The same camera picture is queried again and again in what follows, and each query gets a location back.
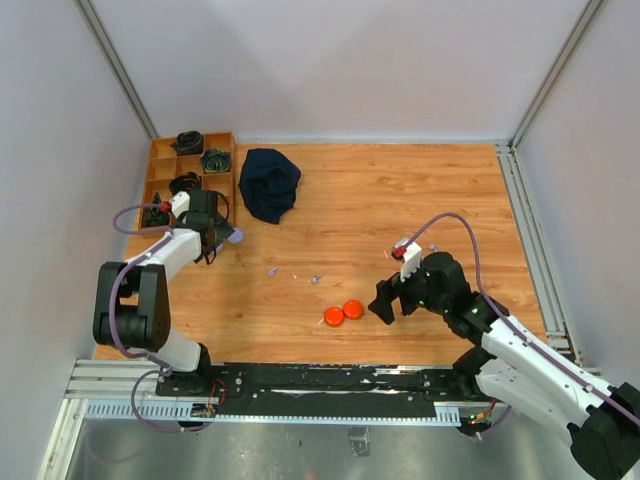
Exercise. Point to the black rolled belt top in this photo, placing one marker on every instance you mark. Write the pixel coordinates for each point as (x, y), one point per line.
(188, 143)

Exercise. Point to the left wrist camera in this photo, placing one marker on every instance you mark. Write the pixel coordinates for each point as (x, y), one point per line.
(179, 203)

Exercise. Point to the orange earbud charging case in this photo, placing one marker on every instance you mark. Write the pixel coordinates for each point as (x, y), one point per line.
(333, 316)

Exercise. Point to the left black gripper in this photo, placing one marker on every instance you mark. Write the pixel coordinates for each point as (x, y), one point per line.
(223, 231)

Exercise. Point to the black rolled belt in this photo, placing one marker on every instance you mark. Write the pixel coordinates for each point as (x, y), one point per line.
(188, 143)
(189, 181)

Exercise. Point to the purple charging case right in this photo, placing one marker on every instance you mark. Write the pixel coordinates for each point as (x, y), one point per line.
(236, 237)

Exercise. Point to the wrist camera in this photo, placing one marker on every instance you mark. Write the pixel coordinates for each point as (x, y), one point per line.
(179, 203)
(409, 255)

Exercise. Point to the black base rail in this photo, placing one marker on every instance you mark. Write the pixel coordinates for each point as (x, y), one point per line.
(322, 391)

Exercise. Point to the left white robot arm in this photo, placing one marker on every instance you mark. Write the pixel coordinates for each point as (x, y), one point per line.
(132, 307)

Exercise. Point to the dark blue cloth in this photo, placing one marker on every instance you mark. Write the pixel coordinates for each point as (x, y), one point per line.
(268, 184)

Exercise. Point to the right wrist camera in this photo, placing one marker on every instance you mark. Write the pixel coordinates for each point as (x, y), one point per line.
(409, 255)

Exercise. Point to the black rolled belt middle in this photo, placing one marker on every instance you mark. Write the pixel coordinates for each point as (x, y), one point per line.
(189, 181)

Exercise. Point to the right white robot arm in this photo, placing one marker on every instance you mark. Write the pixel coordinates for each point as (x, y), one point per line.
(597, 420)

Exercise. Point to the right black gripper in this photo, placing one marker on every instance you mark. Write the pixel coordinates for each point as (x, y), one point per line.
(387, 290)

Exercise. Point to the dark folded belt bottom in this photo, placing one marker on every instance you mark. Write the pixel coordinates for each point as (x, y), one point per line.
(154, 217)

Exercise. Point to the green patterned rolled belt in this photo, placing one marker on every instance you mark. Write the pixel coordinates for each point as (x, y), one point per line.
(215, 161)

